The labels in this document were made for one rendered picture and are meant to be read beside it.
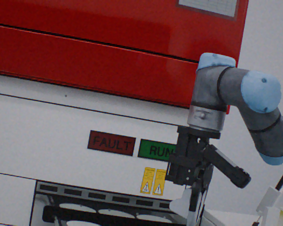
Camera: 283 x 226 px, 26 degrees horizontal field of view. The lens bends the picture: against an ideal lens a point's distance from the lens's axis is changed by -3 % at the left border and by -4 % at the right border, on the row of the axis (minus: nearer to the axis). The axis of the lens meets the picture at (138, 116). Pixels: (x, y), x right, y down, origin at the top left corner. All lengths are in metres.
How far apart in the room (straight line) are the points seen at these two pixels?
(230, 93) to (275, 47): 2.16
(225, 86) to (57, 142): 0.54
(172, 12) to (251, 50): 1.75
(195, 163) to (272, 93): 0.21
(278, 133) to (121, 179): 0.53
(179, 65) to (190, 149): 0.35
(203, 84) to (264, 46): 2.09
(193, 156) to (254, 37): 2.07
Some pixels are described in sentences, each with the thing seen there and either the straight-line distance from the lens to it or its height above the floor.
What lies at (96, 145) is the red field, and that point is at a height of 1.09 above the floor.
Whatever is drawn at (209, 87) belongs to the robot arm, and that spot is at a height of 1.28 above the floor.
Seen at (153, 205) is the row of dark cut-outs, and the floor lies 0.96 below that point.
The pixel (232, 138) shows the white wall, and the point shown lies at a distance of 3.29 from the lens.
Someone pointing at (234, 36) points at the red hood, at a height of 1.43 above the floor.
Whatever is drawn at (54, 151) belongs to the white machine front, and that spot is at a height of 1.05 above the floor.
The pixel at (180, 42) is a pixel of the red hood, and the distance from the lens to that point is 1.58.
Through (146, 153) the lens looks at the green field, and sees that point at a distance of 1.62.
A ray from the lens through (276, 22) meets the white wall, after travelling 3.37.
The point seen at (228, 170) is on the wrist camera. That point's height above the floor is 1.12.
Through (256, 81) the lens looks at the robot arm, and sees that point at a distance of 1.17.
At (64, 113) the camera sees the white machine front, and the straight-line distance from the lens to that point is 1.58.
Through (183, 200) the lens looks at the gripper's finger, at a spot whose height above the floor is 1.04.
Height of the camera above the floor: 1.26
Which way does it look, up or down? 3 degrees down
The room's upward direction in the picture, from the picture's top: 11 degrees clockwise
